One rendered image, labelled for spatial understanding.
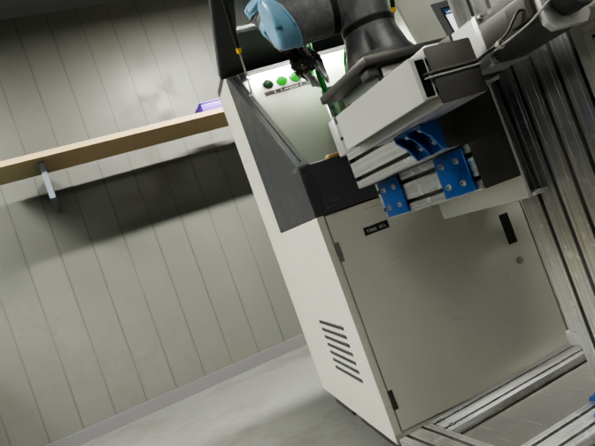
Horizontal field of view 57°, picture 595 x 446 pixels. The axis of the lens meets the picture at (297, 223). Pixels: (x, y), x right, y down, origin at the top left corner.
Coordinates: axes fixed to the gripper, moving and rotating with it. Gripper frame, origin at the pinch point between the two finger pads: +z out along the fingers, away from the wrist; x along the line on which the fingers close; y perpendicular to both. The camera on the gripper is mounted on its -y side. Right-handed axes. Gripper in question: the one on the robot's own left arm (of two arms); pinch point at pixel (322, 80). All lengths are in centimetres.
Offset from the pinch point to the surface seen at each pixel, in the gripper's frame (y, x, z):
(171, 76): -201, -120, 24
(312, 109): -30.4, -17.1, 22.2
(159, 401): -28, -222, 122
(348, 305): 63, -26, 32
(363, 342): 71, -28, 41
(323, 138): -21.8, -19.7, 31.5
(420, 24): -39, 35, 26
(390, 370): 77, -26, 51
